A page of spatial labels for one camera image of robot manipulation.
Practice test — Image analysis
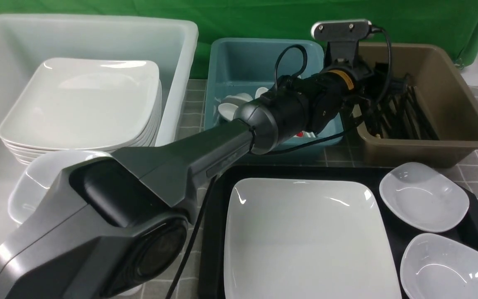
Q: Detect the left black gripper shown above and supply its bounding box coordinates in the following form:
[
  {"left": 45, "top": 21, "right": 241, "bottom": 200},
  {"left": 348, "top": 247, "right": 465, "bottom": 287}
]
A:
[{"left": 314, "top": 61, "right": 407, "bottom": 134}]

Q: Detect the small white dish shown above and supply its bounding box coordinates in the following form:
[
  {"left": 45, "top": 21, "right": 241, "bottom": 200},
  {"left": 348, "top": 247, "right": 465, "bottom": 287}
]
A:
[
  {"left": 379, "top": 162, "right": 470, "bottom": 233},
  {"left": 400, "top": 233, "right": 478, "bottom": 299}
]

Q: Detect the large white rice plate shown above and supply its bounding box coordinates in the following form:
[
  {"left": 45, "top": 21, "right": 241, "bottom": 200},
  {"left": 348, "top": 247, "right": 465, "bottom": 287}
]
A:
[{"left": 223, "top": 178, "right": 402, "bottom": 299}]

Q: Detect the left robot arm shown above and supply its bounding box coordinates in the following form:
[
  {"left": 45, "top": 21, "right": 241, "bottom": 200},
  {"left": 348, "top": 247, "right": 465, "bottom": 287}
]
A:
[{"left": 0, "top": 61, "right": 392, "bottom": 299}]

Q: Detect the pile of black chopsticks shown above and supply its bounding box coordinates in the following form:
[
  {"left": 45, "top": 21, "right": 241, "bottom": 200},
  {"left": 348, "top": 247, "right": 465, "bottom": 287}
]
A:
[{"left": 364, "top": 73, "right": 439, "bottom": 140}]

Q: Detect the teal plastic bin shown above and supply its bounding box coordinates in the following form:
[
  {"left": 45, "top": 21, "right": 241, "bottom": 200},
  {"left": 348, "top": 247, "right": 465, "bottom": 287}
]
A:
[{"left": 204, "top": 38, "right": 343, "bottom": 165}]

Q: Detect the brown plastic bin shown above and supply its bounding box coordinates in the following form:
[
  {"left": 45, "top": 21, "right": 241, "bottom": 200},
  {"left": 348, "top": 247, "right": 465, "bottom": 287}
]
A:
[{"left": 356, "top": 43, "right": 478, "bottom": 168}]

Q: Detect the pile of white spoons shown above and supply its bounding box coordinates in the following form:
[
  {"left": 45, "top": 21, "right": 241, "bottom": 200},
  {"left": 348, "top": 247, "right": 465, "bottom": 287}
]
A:
[{"left": 217, "top": 87, "right": 316, "bottom": 139}]

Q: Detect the grey checkered tablecloth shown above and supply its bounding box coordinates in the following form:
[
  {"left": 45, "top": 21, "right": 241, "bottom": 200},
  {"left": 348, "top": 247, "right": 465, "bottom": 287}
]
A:
[{"left": 0, "top": 80, "right": 478, "bottom": 299}]

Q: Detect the black serving tray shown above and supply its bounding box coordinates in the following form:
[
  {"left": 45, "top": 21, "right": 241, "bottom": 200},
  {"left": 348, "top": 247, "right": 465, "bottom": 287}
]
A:
[{"left": 198, "top": 165, "right": 478, "bottom": 299}]

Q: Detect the stack of white square plates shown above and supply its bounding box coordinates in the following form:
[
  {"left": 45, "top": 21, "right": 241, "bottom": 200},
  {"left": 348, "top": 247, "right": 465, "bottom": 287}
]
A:
[{"left": 0, "top": 57, "right": 162, "bottom": 164}]

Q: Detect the stack of white small bowls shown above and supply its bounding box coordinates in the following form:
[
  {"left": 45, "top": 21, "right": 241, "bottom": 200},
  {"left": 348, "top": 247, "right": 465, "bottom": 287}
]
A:
[{"left": 7, "top": 150, "right": 111, "bottom": 226}]

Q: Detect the large white plastic bin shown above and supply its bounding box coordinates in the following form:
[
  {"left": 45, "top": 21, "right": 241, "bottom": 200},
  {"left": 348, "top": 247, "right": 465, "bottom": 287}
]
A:
[{"left": 0, "top": 15, "right": 198, "bottom": 244}]

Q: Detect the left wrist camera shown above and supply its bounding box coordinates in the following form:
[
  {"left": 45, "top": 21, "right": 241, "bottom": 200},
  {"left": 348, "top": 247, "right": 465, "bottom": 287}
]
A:
[{"left": 310, "top": 19, "right": 373, "bottom": 67}]

